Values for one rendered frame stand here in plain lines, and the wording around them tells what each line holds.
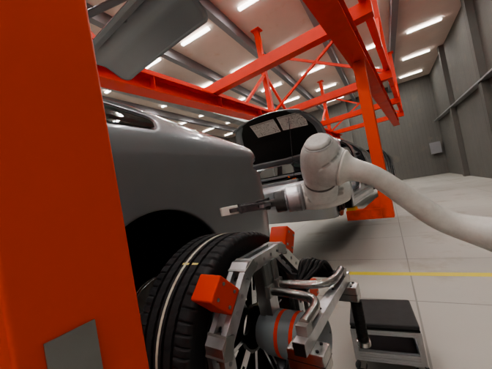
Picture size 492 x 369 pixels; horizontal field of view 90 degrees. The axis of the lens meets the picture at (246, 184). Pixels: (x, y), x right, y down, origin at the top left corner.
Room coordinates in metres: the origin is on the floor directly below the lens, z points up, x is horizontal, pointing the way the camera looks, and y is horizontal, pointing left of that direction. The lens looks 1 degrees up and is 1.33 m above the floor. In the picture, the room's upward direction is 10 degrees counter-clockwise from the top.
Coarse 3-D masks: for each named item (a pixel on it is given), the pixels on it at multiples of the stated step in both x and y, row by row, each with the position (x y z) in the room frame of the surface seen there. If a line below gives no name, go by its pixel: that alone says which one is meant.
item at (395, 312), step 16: (368, 304) 1.84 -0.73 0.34; (384, 304) 1.80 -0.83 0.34; (400, 304) 1.76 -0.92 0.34; (352, 320) 1.68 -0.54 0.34; (368, 320) 1.64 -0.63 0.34; (384, 320) 1.61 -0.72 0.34; (400, 320) 1.58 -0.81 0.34; (416, 320) 1.56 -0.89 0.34; (352, 336) 1.65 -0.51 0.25; (368, 336) 1.84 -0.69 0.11; (384, 336) 1.81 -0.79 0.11; (400, 336) 1.54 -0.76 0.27; (416, 336) 1.50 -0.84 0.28; (368, 352) 1.62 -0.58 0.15; (384, 352) 1.59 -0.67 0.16; (400, 352) 1.56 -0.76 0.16; (416, 352) 1.61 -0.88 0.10; (416, 368) 1.56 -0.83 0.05
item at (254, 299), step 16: (256, 304) 0.91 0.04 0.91; (288, 304) 1.06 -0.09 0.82; (240, 320) 0.82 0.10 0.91; (256, 320) 0.95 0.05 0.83; (240, 336) 0.82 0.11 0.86; (240, 352) 0.82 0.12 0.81; (256, 352) 0.86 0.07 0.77; (208, 368) 0.66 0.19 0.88; (240, 368) 0.79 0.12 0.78; (256, 368) 0.85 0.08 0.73; (272, 368) 0.93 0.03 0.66
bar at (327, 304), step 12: (348, 276) 0.87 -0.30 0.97; (336, 288) 0.77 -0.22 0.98; (324, 300) 0.71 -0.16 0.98; (336, 300) 0.73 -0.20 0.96; (324, 312) 0.65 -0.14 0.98; (312, 324) 0.60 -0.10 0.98; (324, 324) 0.64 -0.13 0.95; (300, 336) 0.57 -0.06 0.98; (312, 336) 0.57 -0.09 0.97; (300, 348) 0.54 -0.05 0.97
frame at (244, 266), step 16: (256, 256) 0.77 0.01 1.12; (272, 256) 0.84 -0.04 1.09; (288, 256) 0.94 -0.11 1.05; (240, 272) 0.72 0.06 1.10; (288, 272) 1.02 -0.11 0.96; (240, 288) 0.68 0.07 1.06; (240, 304) 0.68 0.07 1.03; (304, 304) 1.02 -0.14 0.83; (224, 320) 0.68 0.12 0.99; (208, 336) 0.64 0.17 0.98; (224, 336) 0.62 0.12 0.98; (208, 352) 0.63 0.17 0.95; (224, 352) 0.60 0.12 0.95; (224, 368) 0.60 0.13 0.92
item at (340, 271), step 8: (272, 264) 0.83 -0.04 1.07; (272, 272) 0.83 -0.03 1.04; (336, 272) 0.81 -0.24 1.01; (344, 272) 0.84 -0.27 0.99; (280, 280) 0.83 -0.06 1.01; (288, 280) 0.81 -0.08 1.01; (296, 280) 0.80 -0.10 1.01; (304, 280) 0.79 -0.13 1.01; (312, 280) 0.78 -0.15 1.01; (320, 280) 0.77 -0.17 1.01; (328, 280) 0.77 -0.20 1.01; (336, 280) 0.78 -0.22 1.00; (312, 288) 0.78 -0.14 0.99
